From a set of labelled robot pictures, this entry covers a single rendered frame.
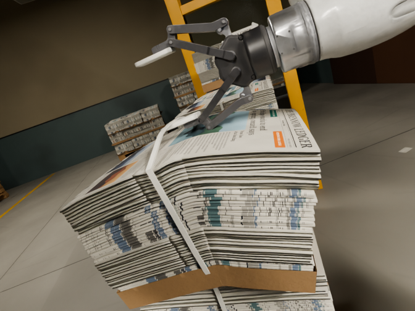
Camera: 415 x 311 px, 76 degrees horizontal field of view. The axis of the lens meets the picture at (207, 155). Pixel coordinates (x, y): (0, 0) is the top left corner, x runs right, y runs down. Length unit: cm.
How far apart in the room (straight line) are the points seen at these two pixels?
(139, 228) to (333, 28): 40
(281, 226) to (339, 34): 27
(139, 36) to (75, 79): 195
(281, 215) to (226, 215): 7
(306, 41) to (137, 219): 36
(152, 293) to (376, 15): 53
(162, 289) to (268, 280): 18
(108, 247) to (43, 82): 756
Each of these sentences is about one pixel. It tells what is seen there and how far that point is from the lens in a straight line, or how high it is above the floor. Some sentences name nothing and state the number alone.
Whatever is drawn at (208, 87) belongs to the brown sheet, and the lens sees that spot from 156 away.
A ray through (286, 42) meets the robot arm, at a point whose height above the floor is 118.
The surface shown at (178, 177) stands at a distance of 37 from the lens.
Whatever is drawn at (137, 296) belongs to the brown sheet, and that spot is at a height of 86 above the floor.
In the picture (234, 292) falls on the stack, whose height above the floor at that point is 80.
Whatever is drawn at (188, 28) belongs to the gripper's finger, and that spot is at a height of 125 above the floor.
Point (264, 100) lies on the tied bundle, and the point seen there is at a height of 102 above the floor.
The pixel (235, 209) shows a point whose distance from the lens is 38.
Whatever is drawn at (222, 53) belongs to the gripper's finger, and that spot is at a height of 120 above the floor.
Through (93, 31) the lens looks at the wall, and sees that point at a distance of 770.
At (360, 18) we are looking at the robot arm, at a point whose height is 118.
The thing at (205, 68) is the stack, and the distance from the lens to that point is 156.
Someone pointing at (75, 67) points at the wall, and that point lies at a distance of 773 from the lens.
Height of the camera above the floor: 118
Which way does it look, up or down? 17 degrees down
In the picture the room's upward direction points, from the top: 20 degrees counter-clockwise
